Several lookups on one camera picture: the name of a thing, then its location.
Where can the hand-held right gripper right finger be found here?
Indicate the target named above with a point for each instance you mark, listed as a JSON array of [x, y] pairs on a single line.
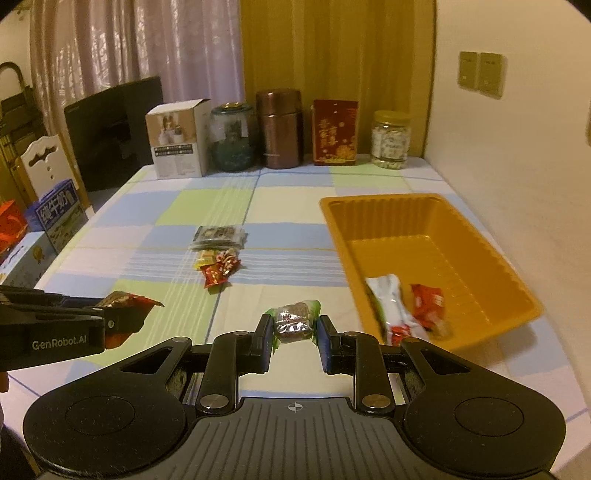
[[328, 344]]

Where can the large red snack packet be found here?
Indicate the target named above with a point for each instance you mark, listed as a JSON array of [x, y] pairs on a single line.
[[127, 309]]

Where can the red packet with white label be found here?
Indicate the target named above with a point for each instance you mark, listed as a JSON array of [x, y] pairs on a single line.
[[428, 304]]

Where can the black clear snack packet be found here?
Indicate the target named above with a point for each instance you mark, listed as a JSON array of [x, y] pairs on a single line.
[[219, 237]]

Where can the brown metal canister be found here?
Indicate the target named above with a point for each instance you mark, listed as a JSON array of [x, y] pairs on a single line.
[[279, 129]]

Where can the red gold printed box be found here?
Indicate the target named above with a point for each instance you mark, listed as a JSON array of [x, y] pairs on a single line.
[[334, 134]]

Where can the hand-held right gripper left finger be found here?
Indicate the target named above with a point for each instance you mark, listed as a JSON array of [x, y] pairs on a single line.
[[263, 344]]

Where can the long green white snack packet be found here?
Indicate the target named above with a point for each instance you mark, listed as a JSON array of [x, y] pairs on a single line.
[[395, 304]]

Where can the orange plastic tray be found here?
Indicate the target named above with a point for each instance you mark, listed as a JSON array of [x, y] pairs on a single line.
[[434, 258]]

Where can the white product box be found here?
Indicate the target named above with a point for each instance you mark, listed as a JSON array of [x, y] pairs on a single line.
[[178, 138]]

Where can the white blue milk carton box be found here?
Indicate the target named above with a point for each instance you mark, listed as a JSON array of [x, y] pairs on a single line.
[[25, 261]]

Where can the black monitor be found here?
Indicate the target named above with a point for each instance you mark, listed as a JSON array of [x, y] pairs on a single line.
[[115, 134]]

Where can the small yellow snack packet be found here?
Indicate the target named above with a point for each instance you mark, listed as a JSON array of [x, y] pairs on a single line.
[[205, 258]]

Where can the dark green glass jar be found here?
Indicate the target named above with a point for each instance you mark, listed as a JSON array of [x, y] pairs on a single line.
[[233, 138]]

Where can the small red snack packet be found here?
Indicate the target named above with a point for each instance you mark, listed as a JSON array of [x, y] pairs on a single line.
[[216, 278]]

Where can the red bag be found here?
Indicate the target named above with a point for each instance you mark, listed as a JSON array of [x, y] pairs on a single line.
[[11, 226]]

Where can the green brown candy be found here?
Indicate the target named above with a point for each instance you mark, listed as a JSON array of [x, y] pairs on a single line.
[[293, 323]]

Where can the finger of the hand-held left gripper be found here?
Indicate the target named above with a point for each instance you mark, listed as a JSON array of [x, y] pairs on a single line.
[[37, 296], [46, 314]]

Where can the pink curtain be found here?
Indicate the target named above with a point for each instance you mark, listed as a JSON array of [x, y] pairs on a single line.
[[138, 41]]

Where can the white wooden chair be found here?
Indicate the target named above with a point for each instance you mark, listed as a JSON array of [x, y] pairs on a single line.
[[44, 161]]

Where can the checkered tablecloth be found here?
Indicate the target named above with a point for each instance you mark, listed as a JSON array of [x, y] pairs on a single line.
[[286, 217]]

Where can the red twist-wrapped candy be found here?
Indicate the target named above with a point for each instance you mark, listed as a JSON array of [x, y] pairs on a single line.
[[228, 262]]

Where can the beige wall socket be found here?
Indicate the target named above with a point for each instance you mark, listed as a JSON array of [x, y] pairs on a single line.
[[468, 69], [490, 74]]

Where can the clear plastic nut jar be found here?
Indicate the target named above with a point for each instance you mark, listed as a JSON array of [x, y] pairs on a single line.
[[391, 141]]

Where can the yellow curtain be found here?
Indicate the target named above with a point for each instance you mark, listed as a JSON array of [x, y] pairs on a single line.
[[337, 46]]

